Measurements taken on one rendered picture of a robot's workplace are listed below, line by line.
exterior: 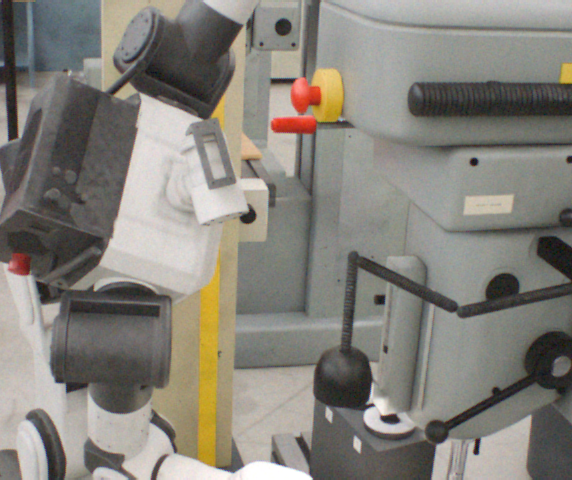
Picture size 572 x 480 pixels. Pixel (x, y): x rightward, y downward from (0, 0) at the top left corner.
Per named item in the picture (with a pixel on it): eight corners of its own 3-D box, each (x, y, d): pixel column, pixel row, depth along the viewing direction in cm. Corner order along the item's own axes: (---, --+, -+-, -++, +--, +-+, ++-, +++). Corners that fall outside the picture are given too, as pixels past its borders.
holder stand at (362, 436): (366, 543, 156) (377, 445, 148) (307, 473, 174) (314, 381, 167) (425, 526, 161) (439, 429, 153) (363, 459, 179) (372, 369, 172)
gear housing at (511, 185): (444, 237, 102) (455, 149, 98) (367, 171, 123) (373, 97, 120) (694, 223, 111) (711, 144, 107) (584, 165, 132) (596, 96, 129)
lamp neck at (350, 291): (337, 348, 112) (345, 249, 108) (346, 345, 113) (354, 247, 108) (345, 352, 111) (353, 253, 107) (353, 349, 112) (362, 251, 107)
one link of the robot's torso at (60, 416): (18, 469, 172) (-8, 232, 158) (102, 441, 183) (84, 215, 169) (53, 505, 161) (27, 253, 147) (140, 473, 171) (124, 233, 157)
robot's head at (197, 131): (189, 203, 121) (199, 191, 114) (171, 141, 122) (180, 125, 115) (234, 192, 123) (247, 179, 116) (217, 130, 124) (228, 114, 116)
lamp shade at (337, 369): (300, 388, 115) (303, 344, 113) (344, 372, 119) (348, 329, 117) (338, 414, 110) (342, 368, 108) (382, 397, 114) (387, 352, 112)
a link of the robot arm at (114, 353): (65, 412, 123) (64, 357, 113) (71, 355, 129) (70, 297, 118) (153, 416, 125) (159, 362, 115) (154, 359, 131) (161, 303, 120)
